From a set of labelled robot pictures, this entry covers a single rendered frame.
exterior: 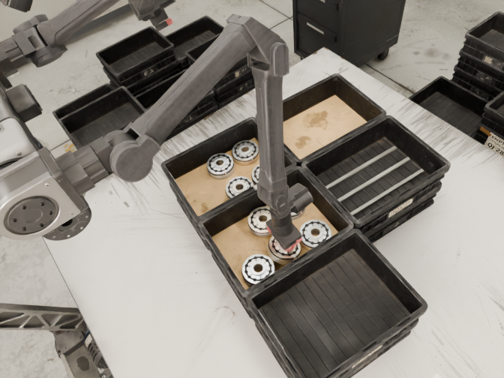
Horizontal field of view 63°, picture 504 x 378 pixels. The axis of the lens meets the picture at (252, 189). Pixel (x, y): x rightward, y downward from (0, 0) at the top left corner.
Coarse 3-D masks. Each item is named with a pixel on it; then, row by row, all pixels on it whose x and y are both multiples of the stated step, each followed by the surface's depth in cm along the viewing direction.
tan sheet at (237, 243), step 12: (312, 204) 144; (312, 216) 141; (324, 216) 140; (228, 228) 142; (240, 228) 141; (300, 228) 138; (216, 240) 139; (228, 240) 139; (240, 240) 138; (252, 240) 138; (264, 240) 137; (228, 252) 136; (240, 252) 136; (252, 252) 135; (264, 252) 135; (300, 252) 133; (240, 264) 133; (276, 264) 132; (240, 276) 131
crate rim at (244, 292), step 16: (304, 176) 138; (256, 192) 137; (320, 192) 134; (224, 208) 135; (336, 208) 131; (352, 224) 126; (208, 240) 128; (304, 256) 121; (240, 288) 118; (256, 288) 117
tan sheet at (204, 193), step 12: (204, 168) 158; (240, 168) 156; (252, 168) 156; (180, 180) 156; (192, 180) 156; (204, 180) 155; (216, 180) 154; (228, 180) 154; (192, 192) 152; (204, 192) 152; (216, 192) 151; (192, 204) 149; (204, 204) 148; (216, 204) 148
